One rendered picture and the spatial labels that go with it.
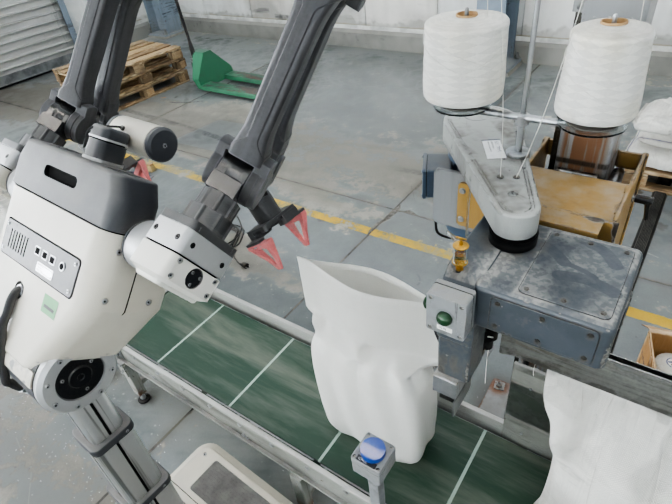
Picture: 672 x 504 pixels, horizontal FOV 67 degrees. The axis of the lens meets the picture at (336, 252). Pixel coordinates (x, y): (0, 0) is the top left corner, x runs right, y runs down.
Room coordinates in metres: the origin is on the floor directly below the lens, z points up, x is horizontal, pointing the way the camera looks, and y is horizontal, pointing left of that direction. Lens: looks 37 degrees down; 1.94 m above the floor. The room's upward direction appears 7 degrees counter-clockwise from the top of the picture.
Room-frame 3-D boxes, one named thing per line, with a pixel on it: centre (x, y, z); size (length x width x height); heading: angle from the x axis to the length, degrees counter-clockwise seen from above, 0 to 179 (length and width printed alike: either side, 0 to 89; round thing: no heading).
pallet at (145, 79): (6.24, 2.23, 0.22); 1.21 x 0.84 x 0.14; 141
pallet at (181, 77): (6.23, 2.24, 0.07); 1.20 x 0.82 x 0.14; 139
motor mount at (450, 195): (1.04, -0.39, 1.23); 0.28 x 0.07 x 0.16; 51
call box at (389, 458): (0.65, -0.03, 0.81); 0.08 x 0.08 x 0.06; 51
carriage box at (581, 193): (0.97, -0.56, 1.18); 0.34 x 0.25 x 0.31; 141
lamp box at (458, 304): (0.65, -0.19, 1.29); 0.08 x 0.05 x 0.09; 51
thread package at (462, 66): (1.03, -0.31, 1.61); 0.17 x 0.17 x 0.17
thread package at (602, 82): (0.86, -0.51, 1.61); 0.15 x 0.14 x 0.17; 51
